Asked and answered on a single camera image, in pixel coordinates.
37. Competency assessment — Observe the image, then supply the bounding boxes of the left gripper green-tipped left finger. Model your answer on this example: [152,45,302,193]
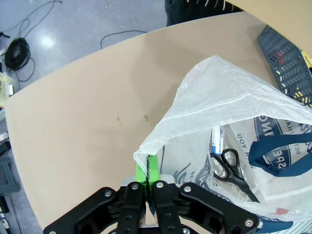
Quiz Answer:
[43,156,149,234]

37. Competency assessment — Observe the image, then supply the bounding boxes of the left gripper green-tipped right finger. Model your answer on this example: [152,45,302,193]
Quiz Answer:
[147,155,260,234]

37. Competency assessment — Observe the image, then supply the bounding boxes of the black scissors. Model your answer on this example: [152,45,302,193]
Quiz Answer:
[210,148,260,204]

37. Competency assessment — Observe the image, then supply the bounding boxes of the white marker blue label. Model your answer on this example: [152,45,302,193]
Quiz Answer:
[211,126,225,156]

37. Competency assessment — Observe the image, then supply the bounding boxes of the white translucent shopping bag navy handles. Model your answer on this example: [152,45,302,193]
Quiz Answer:
[133,55,312,224]

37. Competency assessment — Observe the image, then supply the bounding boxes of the dark grey plastic basket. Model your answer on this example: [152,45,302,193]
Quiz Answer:
[257,24,312,108]

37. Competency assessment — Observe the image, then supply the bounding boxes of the person in striped shirt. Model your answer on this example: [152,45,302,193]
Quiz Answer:
[165,0,245,27]

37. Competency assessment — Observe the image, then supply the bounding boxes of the yellow item in basket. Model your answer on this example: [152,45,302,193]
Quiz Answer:
[292,49,312,106]

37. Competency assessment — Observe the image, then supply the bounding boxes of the thin black floor cable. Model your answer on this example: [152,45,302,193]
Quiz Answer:
[100,30,148,49]

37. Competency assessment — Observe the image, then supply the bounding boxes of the black cable coil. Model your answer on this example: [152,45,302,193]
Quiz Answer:
[4,37,31,72]

